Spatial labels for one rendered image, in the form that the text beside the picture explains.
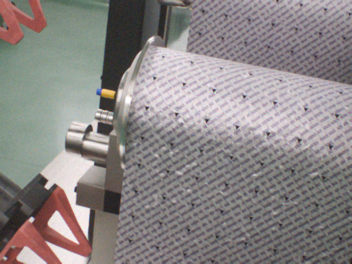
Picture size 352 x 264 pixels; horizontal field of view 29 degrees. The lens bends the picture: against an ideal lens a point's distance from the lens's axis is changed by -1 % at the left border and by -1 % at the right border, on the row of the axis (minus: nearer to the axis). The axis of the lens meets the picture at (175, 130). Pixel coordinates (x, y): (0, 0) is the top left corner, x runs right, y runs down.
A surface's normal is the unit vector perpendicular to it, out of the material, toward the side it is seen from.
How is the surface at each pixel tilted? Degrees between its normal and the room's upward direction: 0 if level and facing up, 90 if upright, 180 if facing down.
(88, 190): 90
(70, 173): 0
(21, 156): 0
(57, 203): 89
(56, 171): 0
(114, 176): 90
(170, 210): 90
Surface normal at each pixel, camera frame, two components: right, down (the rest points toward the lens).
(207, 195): -0.24, 0.35
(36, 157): 0.13, -0.91
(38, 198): 0.56, -0.70
